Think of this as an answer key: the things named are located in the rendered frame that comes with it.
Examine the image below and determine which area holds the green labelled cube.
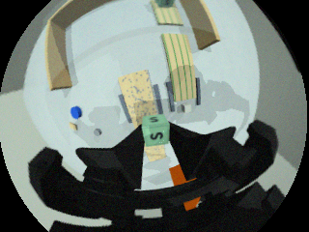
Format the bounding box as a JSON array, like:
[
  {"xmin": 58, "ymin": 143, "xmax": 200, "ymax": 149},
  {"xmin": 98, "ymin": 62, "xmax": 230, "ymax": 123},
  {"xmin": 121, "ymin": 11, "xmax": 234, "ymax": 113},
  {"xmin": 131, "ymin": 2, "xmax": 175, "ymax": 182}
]
[{"xmin": 142, "ymin": 115, "xmax": 169, "ymax": 147}]

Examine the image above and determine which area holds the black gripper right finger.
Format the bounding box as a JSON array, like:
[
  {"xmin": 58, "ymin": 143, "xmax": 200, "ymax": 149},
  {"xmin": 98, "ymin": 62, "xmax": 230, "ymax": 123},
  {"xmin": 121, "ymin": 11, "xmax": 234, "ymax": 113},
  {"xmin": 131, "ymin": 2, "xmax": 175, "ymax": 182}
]
[{"xmin": 167, "ymin": 121, "xmax": 236, "ymax": 181}]

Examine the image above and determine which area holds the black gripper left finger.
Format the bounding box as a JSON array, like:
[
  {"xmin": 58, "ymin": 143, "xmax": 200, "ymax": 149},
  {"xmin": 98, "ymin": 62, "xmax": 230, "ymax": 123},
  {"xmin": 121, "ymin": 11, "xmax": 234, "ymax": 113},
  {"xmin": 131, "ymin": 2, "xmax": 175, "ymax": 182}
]
[{"xmin": 75, "ymin": 124, "xmax": 144, "ymax": 189}]

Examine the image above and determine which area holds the beige speckled strip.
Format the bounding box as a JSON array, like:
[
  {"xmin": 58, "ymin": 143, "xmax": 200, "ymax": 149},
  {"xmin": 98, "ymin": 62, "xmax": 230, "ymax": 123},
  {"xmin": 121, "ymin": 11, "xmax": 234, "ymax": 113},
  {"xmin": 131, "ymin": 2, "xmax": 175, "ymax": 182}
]
[{"xmin": 119, "ymin": 70, "xmax": 166, "ymax": 161}]

